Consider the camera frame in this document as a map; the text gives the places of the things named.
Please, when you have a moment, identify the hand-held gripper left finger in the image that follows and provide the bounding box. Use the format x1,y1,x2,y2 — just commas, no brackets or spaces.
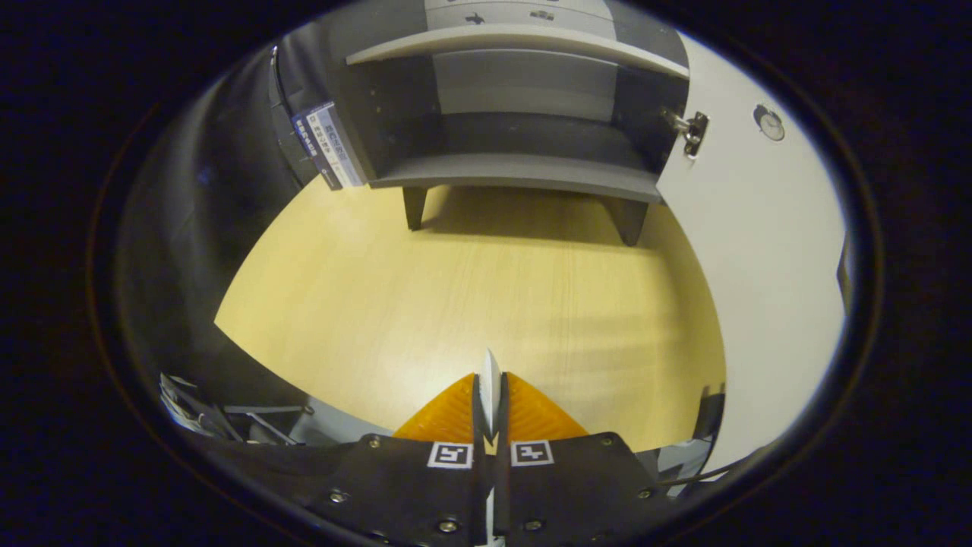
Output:
315,372,491,547

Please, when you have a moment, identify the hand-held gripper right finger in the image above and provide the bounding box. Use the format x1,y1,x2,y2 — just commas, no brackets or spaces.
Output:
495,372,671,547

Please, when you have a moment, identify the black backdrop cloth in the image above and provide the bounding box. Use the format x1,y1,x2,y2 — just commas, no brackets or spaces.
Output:
114,46,320,426

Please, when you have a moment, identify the grey cabinet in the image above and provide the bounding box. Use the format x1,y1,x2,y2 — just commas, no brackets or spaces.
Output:
267,0,692,248

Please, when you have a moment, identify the upright book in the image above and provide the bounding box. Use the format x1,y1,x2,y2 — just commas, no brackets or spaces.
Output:
315,101,369,189
291,106,342,191

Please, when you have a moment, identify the metal door hinge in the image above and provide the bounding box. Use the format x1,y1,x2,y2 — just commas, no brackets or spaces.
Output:
659,106,711,159

